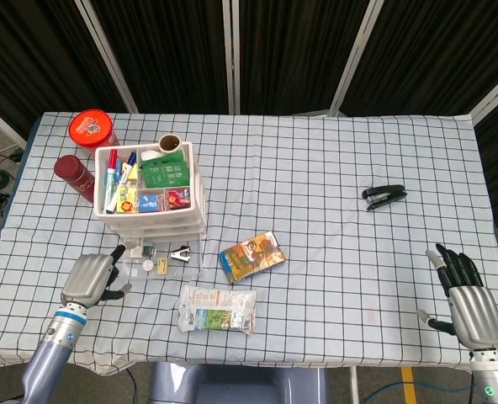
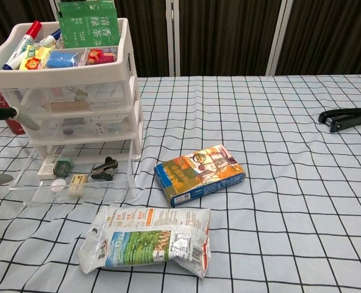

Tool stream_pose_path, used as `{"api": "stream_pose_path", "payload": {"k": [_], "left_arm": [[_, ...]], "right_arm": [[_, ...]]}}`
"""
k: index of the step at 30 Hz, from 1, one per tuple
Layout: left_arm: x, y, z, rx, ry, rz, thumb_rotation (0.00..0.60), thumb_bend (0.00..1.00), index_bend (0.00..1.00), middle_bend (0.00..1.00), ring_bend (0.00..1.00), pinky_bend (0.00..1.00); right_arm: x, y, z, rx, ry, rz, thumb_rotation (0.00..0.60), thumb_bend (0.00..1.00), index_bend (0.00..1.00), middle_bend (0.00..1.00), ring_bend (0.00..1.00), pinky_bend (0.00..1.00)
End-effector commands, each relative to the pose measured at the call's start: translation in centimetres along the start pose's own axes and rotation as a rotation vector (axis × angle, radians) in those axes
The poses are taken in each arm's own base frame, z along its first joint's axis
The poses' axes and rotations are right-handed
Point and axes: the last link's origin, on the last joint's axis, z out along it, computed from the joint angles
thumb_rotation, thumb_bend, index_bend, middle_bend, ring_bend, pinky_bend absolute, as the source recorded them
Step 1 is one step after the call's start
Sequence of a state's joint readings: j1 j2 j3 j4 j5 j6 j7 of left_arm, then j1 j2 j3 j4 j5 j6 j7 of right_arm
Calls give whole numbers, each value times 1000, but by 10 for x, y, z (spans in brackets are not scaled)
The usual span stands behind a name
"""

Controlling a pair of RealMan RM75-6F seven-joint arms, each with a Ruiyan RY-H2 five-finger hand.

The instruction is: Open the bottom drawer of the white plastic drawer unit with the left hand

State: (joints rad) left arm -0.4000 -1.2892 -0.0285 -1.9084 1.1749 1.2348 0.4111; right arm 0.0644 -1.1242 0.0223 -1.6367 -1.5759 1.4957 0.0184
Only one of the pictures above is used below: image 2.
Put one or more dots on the blue capped whiteboard marker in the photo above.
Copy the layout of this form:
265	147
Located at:
50	38

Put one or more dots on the beige eraser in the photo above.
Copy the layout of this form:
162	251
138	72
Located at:
77	184

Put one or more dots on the white labelled small box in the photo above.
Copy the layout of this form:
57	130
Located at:
46	166

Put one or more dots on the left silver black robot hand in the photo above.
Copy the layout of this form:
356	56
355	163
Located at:
0	113

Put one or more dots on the metal binder clip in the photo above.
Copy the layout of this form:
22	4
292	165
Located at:
78	94

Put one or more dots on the yellow cartoon eraser pack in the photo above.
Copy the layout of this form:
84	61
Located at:
35	58

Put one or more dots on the white dice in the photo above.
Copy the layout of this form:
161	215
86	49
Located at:
99	128

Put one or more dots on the green tea packets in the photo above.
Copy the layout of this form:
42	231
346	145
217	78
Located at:
89	27

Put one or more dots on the black staple remover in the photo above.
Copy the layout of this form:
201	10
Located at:
104	169

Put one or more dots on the clear plastic drawer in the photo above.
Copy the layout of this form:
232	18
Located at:
77	193
107	97
116	128

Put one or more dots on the black folding screen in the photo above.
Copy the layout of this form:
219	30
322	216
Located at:
223	36

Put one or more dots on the green pencil sharpener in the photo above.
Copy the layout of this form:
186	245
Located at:
63	168

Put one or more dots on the brown wooden cylinder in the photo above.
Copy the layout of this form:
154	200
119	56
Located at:
70	106

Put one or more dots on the black stapler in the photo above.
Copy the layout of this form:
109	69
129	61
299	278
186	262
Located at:
343	119

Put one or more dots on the white snack bag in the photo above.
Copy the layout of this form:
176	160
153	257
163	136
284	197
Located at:
144	241

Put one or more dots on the white plastic organizer tray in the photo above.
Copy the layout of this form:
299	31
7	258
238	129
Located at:
61	77

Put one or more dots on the blue checked tablecloth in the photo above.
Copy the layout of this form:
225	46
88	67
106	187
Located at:
259	198

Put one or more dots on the red capped whiteboard marker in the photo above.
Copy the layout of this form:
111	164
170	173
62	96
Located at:
22	45

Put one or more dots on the red cartoon small pack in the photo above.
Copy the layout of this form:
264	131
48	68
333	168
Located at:
102	56

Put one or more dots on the colourful printed paper pack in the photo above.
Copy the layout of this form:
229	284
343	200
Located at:
198	175

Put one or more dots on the blue small pack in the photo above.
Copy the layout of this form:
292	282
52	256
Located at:
61	59

